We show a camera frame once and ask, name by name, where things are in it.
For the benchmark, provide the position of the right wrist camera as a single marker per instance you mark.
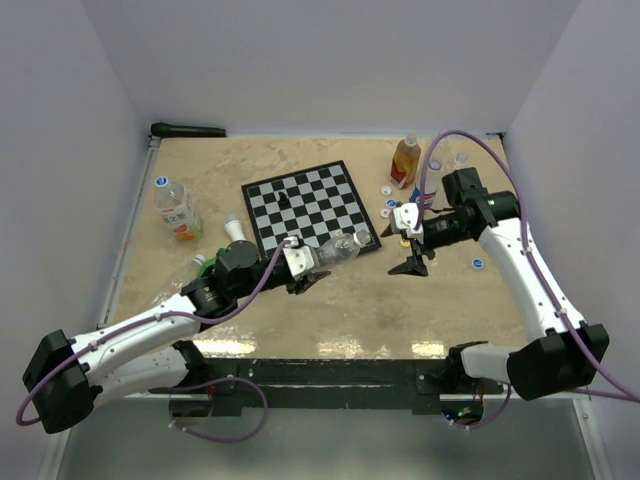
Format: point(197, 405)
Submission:
point(407, 219)

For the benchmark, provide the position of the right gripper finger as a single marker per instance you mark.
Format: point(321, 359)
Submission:
point(391, 229)
point(414, 263)

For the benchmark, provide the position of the black white chessboard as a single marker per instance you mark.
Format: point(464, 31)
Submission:
point(323, 199)

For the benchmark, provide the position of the orange label tea bottle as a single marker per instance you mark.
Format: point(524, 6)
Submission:
point(175, 204)

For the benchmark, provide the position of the white tube bottle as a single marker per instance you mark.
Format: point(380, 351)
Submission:
point(233, 228)

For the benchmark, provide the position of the clear crushed plastic bottle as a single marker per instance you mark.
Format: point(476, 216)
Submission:
point(340, 249)

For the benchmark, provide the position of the clear bottle back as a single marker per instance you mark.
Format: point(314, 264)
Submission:
point(443, 143)

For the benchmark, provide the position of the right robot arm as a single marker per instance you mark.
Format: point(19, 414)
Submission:
point(562, 349)

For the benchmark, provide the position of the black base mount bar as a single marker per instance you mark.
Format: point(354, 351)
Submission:
point(384, 384)

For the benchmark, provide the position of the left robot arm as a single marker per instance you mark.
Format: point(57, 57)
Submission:
point(67, 377)

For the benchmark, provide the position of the black chess piece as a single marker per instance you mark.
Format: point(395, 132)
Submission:
point(283, 200)

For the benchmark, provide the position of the green plastic bottle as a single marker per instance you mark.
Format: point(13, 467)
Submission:
point(207, 264)

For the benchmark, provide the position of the Pepsi label clear bottle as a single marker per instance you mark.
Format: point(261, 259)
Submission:
point(433, 170)

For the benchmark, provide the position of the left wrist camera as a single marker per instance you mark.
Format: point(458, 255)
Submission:
point(301, 259)

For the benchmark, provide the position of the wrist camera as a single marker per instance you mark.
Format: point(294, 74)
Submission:
point(407, 219)
point(301, 259)

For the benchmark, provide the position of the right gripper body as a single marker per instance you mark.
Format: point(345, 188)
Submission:
point(443, 231)

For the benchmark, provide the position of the amber red label bottle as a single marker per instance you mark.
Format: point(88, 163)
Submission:
point(405, 161)

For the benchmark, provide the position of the clear bottle right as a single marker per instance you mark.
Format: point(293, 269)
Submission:
point(460, 161)

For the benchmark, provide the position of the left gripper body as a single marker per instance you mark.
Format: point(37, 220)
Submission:
point(275, 277)

